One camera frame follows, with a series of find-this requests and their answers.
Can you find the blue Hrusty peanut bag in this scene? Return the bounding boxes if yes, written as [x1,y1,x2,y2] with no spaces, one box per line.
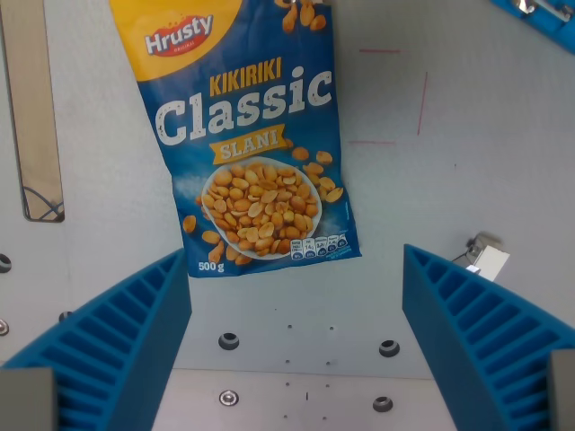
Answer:
[109,0,363,278]

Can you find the small white metal sensor block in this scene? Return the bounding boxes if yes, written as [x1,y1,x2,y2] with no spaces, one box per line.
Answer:
[451,231,511,283]

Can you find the blue plastic fixture with metal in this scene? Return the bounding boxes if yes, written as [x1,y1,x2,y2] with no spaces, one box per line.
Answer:
[489,0,575,51]

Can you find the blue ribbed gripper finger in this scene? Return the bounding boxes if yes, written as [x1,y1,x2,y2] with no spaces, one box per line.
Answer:
[0,247,193,431]
[402,243,575,431]

